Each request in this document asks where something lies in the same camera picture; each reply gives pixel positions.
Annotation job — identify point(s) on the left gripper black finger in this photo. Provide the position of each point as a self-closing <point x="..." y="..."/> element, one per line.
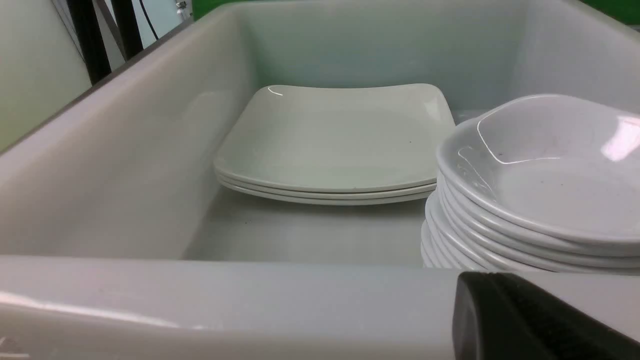
<point x="502" y="316"/>

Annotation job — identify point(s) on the bottom stacked square plate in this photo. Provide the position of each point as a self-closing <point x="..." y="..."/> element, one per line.
<point x="326" y="202"/>

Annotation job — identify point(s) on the stacked square plate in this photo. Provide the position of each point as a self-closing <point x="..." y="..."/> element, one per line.
<point x="319" y="195"/>
<point x="337" y="140"/>
<point x="326" y="202"/>

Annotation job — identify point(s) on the top stacked square plate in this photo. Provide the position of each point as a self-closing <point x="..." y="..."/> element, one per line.
<point x="337" y="140"/>

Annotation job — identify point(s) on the middle stacked square plate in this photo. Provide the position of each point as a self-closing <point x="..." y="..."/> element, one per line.
<point x="319" y="195"/>

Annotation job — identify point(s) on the stack of white bowls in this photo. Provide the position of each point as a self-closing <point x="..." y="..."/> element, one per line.
<point x="470" y="237"/>

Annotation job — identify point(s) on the large white plastic bin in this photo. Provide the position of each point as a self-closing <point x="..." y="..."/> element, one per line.
<point x="117" y="242"/>

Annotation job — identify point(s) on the black metal stand legs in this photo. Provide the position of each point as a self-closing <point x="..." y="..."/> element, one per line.
<point x="90" y="39"/>

